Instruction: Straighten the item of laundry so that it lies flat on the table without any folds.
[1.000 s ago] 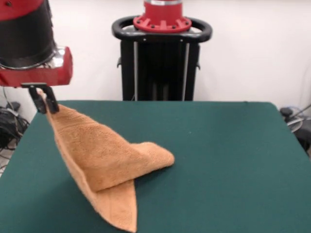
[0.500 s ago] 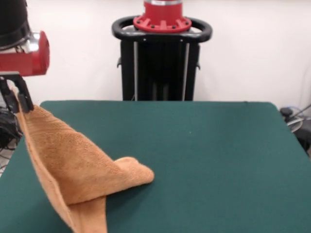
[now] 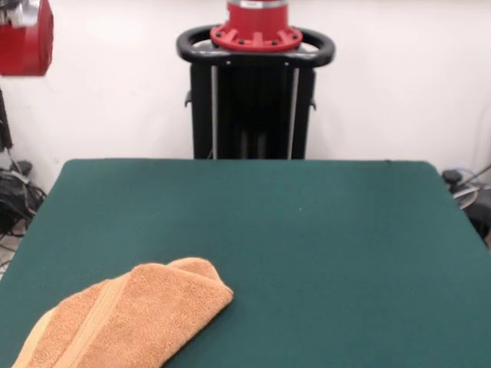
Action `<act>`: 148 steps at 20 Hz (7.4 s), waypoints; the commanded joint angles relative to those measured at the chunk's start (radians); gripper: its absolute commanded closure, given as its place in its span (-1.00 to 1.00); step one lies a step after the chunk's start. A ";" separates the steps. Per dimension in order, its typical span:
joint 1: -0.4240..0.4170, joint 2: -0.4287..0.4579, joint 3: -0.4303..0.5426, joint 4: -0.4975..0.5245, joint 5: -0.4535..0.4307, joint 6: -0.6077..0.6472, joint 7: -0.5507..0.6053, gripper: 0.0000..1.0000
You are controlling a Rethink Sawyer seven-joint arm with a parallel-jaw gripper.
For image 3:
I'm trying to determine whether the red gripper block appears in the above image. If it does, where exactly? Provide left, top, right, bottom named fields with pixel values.
left=0, top=0, right=54, bottom=151

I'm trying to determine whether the orange terry towel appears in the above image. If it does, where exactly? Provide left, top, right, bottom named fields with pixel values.
left=11, top=257, right=234, bottom=368

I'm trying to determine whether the dark green table cloth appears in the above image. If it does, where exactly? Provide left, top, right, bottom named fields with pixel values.
left=0, top=158, right=491, bottom=368

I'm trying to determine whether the black cable tangle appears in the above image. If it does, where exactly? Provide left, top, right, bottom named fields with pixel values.
left=0, top=149, right=49, bottom=269

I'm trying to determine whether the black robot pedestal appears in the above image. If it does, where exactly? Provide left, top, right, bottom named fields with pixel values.
left=176, top=23, right=337, bottom=160

